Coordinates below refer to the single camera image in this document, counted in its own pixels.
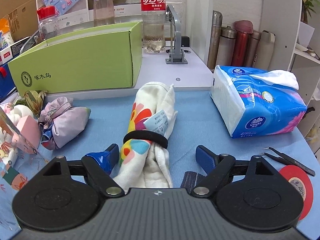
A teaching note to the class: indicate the red lid plastic jar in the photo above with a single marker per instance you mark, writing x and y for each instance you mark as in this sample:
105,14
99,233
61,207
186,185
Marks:
48,24

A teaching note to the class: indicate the blue tissue pack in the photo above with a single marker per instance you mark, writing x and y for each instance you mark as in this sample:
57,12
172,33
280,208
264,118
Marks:
254,102

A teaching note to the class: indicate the white shelf unit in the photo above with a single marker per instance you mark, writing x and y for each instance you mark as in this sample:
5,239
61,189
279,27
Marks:
282,17

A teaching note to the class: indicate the blue machine with red strap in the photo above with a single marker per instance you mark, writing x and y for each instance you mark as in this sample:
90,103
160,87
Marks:
6,81

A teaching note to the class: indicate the short steel thermos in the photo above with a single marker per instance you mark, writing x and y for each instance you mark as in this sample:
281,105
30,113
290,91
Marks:
226,46

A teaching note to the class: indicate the pink lid glass jar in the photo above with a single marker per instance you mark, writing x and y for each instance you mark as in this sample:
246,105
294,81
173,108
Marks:
103,12

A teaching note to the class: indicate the red tape roll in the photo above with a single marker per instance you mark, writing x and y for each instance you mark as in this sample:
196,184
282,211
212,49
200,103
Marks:
302,183

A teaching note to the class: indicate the black white small box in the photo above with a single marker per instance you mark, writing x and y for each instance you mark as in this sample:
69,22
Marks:
12,51

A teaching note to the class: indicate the white pink rolled sock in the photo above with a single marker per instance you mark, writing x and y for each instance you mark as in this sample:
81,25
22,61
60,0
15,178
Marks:
17,112

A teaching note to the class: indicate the red thermos flask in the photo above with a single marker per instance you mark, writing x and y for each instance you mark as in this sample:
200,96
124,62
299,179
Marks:
244,30

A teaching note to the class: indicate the beige thermos flask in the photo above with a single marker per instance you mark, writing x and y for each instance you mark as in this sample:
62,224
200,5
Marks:
264,50

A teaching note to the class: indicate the pink sponge block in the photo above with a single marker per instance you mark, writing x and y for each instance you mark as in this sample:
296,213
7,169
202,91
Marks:
29,128

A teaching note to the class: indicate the cardboard sheet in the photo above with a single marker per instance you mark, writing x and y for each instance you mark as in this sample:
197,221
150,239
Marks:
22,17

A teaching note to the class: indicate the grey metal bracket stand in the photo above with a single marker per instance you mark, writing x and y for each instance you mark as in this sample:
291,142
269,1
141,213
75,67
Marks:
176,52

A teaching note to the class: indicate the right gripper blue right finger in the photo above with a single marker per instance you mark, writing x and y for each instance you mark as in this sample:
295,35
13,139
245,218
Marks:
218,169

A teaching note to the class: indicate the green zongzi tassel ornament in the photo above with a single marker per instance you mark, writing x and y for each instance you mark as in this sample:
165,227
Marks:
34,100

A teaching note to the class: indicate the black tweezers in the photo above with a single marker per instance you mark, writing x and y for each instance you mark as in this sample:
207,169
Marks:
287,160

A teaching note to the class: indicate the cola bottle red cap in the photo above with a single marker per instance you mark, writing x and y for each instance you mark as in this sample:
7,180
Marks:
153,17

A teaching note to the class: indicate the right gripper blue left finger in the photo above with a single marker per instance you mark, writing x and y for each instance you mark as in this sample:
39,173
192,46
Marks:
98,167

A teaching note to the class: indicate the floral white towel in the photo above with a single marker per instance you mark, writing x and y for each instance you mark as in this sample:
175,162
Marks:
144,155

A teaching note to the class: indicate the green cardboard box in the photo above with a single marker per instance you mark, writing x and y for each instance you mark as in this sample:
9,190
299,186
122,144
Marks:
104,57

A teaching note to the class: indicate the pink purple cloth bundle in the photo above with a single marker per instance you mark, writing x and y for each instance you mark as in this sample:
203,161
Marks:
60,122

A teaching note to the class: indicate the steel thermos flask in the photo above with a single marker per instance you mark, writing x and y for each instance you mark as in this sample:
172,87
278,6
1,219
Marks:
214,39

